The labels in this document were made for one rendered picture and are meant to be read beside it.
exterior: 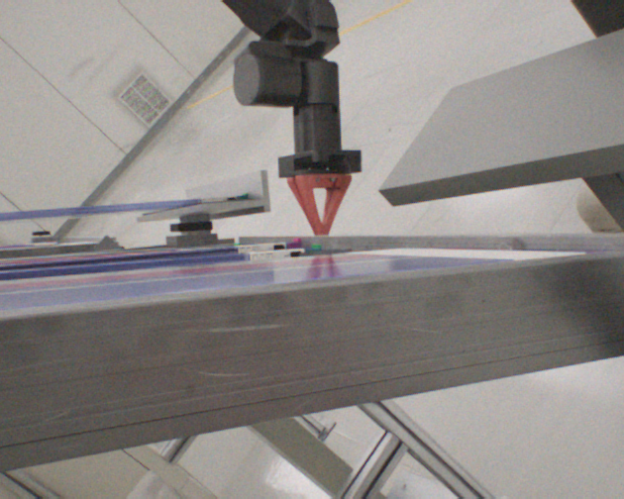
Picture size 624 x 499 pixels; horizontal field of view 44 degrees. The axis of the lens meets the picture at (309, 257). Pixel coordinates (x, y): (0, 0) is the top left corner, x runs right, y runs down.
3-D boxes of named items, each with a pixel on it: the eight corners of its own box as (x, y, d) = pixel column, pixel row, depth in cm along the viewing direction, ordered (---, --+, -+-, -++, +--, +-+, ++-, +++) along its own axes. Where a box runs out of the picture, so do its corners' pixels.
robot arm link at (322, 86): (348, 54, 90) (318, 63, 95) (300, 49, 86) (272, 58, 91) (350, 114, 90) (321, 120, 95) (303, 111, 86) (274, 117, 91)
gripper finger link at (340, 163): (314, 239, 86) (311, 154, 85) (287, 238, 92) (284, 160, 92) (365, 236, 89) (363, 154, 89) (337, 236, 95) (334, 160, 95)
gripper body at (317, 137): (314, 165, 85) (311, 99, 85) (276, 172, 94) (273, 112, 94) (364, 165, 88) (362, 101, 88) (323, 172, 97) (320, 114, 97)
